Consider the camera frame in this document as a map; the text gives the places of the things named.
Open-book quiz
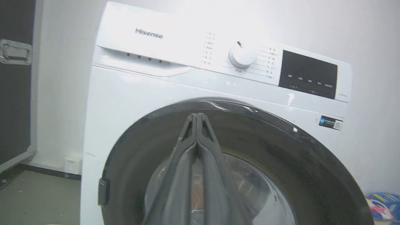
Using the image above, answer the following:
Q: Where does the black energy label sticker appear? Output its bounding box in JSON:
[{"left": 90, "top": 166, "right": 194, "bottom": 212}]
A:
[{"left": 319, "top": 116, "right": 343, "bottom": 130}]

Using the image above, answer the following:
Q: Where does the black flight case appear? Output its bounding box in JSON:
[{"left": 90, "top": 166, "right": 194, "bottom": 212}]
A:
[{"left": 0, "top": 0, "right": 37, "bottom": 174}]

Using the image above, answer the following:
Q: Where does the dark round washing machine door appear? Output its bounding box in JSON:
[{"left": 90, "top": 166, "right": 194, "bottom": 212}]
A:
[{"left": 98, "top": 98, "right": 375, "bottom": 225}]

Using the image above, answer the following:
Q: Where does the white wall socket box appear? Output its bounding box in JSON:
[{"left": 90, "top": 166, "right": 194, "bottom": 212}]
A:
[{"left": 64, "top": 155, "right": 82, "bottom": 175}]

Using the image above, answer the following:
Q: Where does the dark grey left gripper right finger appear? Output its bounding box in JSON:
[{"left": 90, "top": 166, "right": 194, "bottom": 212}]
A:
[{"left": 196, "top": 113, "right": 253, "bottom": 225}]

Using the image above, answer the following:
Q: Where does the blue patterned laundry basket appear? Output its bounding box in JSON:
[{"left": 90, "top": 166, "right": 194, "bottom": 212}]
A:
[{"left": 365, "top": 192, "right": 400, "bottom": 225}]

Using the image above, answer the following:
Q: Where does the silver flight case latch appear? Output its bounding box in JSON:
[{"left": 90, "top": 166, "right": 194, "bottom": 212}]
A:
[{"left": 0, "top": 39, "right": 33, "bottom": 65}]

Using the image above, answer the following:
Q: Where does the white Hisense washing machine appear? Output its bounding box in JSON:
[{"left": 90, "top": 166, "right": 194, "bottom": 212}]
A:
[{"left": 80, "top": 1, "right": 353, "bottom": 225}]

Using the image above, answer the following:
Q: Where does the white washing machine dial knob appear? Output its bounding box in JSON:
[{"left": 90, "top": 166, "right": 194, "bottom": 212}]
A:
[{"left": 228, "top": 41, "right": 257, "bottom": 69}]

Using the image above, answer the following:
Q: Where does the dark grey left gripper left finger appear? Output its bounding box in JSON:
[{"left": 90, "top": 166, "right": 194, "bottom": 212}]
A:
[{"left": 141, "top": 113, "right": 198, "bottom": 225}]

